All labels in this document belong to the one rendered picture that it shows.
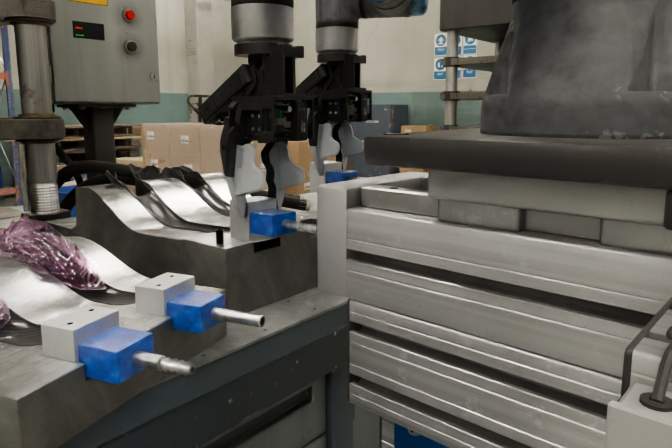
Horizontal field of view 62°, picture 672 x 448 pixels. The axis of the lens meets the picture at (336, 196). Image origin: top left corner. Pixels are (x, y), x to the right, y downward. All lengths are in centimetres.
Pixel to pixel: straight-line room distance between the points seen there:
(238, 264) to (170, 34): 840
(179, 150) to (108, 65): 361
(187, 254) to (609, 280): 53
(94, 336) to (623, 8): 45
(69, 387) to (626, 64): 44
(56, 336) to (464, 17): 460
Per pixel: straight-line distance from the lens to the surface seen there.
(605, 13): 35
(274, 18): 68
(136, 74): 162
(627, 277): 35
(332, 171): 99
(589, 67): 34
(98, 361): 50
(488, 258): 38
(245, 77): 70
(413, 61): 819
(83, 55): 155
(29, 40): 137
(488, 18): 483
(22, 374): 51
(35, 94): 136
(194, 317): 56
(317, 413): 88
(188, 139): 507
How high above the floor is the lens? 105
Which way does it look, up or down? 9 degrees down
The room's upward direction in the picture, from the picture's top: straight up
